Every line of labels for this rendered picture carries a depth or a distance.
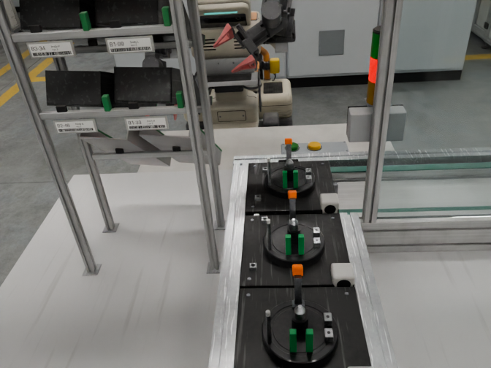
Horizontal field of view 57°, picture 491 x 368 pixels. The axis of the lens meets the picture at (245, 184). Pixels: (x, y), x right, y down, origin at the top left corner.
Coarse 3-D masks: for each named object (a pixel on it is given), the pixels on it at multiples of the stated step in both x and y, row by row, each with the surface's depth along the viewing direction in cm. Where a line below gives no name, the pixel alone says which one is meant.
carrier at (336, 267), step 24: (264, 216) 114; (288, 216) 113; (312, 216) 112; (336, 216) 112; (264, 240) 103; (288, 240) 96; (312, 240) 102; (336, 240) 104; (264, 264) 99; (288, 264) 98; (312, 264) 98; (336, 264) 95
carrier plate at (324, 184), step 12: (252, 168) 133; (312, 168) 131; (324, 168) 130; (252, 180) 127; (324, 180) 125; (252, 192) 123; (264, 192) 122; (312, 192) 121; (324, 192) 120; (252, 204) 118; (264, 204) 118; (276, 204) 117; (288, 204) 117; (300, 204) 117; (312, 204) 116
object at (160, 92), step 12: (120, 72) 94; (132, 72) 94; (144, 72) 93; (156, 72) 92; (168, 72) 92; (120, 84) 95; (132, 84) 94; (144, 84) 93; (156, 84) 93; (168, 84) 92; (180, 84) 97; (120, 96) 95; (132, 96) 94; (144, 96) 94; (156, 96) 93; (168, 96) 93
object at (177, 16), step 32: (0, 0) 80; (192, 0) 94; (0, 32) 82; (192, 32) 97; (64, 64) 104; (32, 96) 90; (192, 96) 88; (192, 128) 92; (64, 192) 102; (96, 192) 123; (224, 224) 129
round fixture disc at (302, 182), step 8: (280, 168) 128; (296, 168) 128; (304, 168) 127; (272, 176) 125; (280, 176) 125; (304, 176) 124; (312, 176) 124; (264, 184) 124; (272, 184) 122; (280, 184) 121; (288, 184) 121; (304, 184) 121; (312, 184) 120; (272, 192) 121; (280, 192) 119; (304, 192) 119
